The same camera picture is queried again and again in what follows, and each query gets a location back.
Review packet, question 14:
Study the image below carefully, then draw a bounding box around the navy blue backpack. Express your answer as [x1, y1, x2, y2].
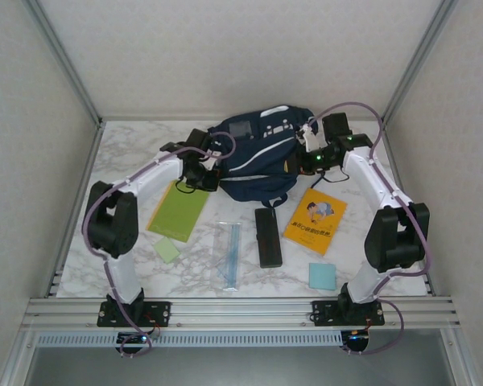
[207, 104, 319, 208]

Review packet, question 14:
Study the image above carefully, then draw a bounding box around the green notebook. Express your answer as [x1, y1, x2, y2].
[146, 179, 211, 243]

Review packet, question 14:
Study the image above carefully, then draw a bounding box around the yellow book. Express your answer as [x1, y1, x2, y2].
[282, 187, 349, 257]

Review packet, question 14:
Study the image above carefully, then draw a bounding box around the black pencil case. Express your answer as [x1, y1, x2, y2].
[254, 207, 283, 269]

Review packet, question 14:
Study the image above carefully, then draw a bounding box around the green sticky note pad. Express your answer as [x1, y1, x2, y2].
[151, 236, 182, 265]

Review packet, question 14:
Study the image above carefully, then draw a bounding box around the light blue sticky note pad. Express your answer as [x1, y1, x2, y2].
[308, 262, 338, 290]

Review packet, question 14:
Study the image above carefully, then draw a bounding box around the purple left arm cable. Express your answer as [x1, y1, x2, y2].
[82, 134, 237, 359]

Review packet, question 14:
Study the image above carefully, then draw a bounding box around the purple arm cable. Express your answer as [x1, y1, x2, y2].
[312, 101, 435, 357]
[82, 134, 237, 359]

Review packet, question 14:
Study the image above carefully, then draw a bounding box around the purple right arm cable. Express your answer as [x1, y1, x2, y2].
[312, 101, 435, 357]

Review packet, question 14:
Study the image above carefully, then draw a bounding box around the aluminium back frame bar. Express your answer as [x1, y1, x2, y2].
[99, 115, 384, 123]

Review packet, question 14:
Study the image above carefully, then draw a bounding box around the aluminium side table rail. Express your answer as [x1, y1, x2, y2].
[380, 122, 439, 298]
[43, 122, 106, 299]

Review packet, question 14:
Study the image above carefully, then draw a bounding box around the aluminium frame post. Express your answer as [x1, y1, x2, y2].
[22, 0, 105, 126]
[380, 0, 460, 126]

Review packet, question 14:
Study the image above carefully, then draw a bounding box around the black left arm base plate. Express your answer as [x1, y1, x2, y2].
[97, 300, 173, 327]

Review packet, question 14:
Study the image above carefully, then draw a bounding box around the aluminium mounting rail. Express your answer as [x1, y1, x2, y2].
[23, 296, 462, 333]

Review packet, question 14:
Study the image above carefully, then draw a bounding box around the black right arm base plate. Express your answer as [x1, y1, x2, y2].
[312, 299, 386, 326]

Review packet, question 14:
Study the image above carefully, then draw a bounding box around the white slotted cable duct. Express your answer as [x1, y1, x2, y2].
[35, 331, 344, 348]

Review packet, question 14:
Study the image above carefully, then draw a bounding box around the aluminium lower frame leg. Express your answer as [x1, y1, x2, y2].
[442, 330, 483, 386]
[0, 330, 39, 386]

